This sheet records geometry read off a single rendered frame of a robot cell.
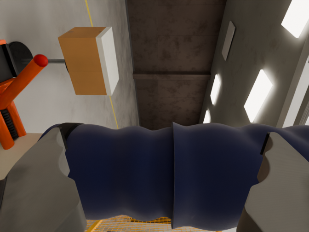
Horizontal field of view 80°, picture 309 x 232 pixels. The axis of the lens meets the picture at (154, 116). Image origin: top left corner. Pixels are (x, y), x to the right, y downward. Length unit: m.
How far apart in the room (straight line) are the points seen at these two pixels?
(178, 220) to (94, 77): 1.78
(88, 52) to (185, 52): 7.75
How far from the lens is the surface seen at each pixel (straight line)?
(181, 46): 9.26
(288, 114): 2.81
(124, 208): 0.42
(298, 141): 0.46
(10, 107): 0.51
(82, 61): 2.00
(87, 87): 2.12
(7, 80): 0.49
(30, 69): 0.41
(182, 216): 0.39
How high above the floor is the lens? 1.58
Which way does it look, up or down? 3 degrees down
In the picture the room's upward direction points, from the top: 91 degrees clockwise
